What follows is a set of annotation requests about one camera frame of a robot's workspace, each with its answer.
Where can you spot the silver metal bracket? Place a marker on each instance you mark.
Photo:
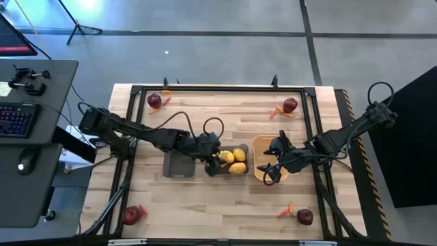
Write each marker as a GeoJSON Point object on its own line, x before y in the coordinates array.
{"type": "Point", "coordinates": [127, 242]}
{"type": "Point", "coordinates": [317, 243]}

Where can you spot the black table clamp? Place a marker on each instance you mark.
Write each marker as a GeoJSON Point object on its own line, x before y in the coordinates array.
{"type": "Point", "coordinates": [274, 81]}
{"type": "Point", "coordinates": [165, 82]}

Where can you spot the black monitor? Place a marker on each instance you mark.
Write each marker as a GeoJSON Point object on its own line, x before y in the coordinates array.
{"type": "Point", "coordinates": [13, 41]}

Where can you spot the black screw clamp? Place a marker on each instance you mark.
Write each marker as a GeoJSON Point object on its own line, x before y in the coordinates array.
{"type": "Point", "coordinates": [24, 72]}
{"type": "Point", "coordinates": [34, 89]}

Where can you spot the red chili pepper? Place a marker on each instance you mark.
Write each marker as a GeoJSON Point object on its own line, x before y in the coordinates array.
{"type": "Point", "coordinates": [166, 101]}
{"type": "Point", "coordinates": [143, 209]}
{"type": "Point", "coordinates": [282, 214]}
{"type": "Point", "coordinates": [273, 113]}

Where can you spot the black computer mouse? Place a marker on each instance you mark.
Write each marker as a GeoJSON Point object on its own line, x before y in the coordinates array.
{"type": "Point", "coordinates": [27, 160]}

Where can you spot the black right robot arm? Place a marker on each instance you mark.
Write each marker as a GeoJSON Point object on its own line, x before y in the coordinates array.
{"type": "Point", "coordinates": [341, 135]}

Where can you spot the red apple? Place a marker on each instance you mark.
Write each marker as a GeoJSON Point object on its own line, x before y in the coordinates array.
{"type": "Point", "coordinates": [132, 215]}
{"type": "Point", "coordinates": [305, 217]}
{"type": "Point", "coordinates": [154, 101]}
{"type": "Point", "coordinates": [290, 105]}

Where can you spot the black metal table frame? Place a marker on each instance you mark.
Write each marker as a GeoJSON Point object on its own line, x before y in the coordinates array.
{"type": "Point", "coordinates": [222, 88]}

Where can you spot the black backlit keyboard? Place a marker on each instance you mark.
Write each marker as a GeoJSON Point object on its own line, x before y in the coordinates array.
{"type": "Point", "coordinates": [17, 119]}

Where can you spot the grey side desk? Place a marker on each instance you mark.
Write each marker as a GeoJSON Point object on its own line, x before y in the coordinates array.
{"type": "Point", "coordinates": [51, 112]}

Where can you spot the black floor mat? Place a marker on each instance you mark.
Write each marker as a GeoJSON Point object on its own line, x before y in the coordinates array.
{"type": "Point", "coordinates": [409, 143]}

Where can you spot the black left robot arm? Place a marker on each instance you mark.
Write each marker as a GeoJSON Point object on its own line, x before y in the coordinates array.
{"type": "Point", "coordinates": [143, 131]}

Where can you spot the translucent grey plastic basket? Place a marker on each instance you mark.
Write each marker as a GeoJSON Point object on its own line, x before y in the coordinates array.
{"type": "Point", "coordinates": [177, 167]}
{"type": "Point", "coordinates": [235, 146]}

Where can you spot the black tripod stand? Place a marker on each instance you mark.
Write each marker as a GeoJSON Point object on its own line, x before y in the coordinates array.
{"type": "Point", "coordinates": [78, 27]}

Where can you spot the yellow plastic basket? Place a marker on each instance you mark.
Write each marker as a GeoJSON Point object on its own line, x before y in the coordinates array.
{"type": "Point", "coordinates": [261, 150]}

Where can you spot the white paper note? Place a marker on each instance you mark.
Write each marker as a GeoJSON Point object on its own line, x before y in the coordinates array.
{"type": "Point", "coordinates": [4, 89]}

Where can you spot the white box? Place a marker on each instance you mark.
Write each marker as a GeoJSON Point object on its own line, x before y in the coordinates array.
{"type": "Point", "coordinates": [76, 157]}

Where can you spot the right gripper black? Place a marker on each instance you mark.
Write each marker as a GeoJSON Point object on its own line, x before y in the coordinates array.
{"type": "Point", "coordinates": [295, 162]}

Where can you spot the black hazard-striped side panel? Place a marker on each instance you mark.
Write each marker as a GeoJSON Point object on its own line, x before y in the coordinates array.
{"type": "Point", "coordinates": [368, 191]}

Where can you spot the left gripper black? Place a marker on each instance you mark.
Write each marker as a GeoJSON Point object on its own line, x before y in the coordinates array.
{"type": "Point", "coordinates": [205, 145]}

